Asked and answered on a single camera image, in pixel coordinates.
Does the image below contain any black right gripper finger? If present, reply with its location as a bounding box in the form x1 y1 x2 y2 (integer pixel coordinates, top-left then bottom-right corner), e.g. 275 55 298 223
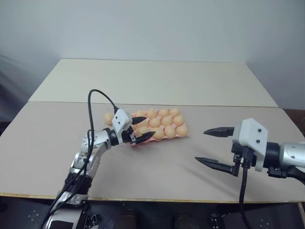
194 156 240 177
203 126 235 138

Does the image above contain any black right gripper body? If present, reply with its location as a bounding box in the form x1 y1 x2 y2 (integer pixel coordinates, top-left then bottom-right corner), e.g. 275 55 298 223
230 140 257 168

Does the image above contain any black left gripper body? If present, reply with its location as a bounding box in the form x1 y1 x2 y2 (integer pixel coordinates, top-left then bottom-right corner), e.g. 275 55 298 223
121 126 137 145

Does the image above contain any pink egg tray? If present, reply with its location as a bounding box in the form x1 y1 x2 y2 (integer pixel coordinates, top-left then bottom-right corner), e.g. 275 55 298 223
130 110 191 149

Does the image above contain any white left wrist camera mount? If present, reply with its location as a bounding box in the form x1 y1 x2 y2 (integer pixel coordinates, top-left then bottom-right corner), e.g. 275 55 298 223
112 109 132 137

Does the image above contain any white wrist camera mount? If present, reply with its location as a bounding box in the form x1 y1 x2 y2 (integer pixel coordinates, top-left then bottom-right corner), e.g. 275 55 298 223
230 117 269 173
112 109 132 137

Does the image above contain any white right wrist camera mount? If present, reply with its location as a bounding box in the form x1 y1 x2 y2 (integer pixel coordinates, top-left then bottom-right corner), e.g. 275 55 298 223
230 117 269 173

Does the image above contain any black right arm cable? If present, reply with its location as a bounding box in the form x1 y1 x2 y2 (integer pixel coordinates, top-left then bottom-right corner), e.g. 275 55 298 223
238 146 254 229

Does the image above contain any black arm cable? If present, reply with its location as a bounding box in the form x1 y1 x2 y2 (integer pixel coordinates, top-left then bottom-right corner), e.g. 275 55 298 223
238 146 254 229
41 89 120 229

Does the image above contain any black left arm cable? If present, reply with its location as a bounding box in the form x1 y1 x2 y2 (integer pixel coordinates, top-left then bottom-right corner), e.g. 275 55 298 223
41 89 120 229

